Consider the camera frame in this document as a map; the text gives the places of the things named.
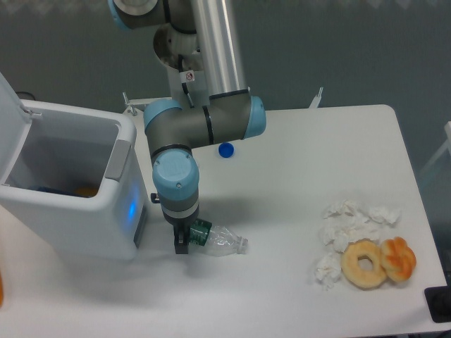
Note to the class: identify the crumpled white tissue bottom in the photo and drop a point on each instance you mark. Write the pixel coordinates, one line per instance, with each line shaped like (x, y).
(328, 270)

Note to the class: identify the plain ring donut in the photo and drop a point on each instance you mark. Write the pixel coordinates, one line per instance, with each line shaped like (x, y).
(361, 265)

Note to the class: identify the crumpled white tissue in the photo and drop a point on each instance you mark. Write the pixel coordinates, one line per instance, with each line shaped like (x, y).
(328, 270)
(340, 234)
(378, 214)

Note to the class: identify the blue bottle cap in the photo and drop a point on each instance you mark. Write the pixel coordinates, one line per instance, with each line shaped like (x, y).
(226, 150)

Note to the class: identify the white trash bin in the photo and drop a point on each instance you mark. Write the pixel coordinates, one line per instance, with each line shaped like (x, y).
(69, 147)

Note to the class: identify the orange glazed twisted bun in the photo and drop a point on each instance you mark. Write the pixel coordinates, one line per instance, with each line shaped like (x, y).
(397, 259)

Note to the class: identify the orange object at left edge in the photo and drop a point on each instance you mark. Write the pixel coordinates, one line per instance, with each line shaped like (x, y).
(1, 291)

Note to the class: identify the orange item inside bin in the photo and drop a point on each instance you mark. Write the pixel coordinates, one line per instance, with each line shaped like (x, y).
(86, 192)

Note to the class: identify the white table bracket right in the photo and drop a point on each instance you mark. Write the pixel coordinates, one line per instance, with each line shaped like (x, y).
(317, 99)

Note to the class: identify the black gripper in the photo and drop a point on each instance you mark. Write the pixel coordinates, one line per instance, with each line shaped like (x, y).
(181, 230)

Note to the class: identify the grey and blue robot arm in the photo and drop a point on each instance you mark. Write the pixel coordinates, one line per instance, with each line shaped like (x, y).
(210, 101)

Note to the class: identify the clear plastic bottle green label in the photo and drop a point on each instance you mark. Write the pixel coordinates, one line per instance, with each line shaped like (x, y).
(216, 240)

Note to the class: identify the crumpled white tissue middle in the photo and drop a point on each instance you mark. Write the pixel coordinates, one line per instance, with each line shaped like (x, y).
(340, 234)

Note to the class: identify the crumpled white tissue top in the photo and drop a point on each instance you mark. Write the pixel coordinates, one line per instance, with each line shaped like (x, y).
(378, 214)

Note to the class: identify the white frame at right edge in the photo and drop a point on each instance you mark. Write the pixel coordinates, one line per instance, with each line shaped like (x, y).
(436, 162)

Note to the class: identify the white trash bin lid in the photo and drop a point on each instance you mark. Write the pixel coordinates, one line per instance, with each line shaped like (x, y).
(15, 125)

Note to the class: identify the black device at table edge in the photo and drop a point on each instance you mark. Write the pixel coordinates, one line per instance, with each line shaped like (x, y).
(438, 302)

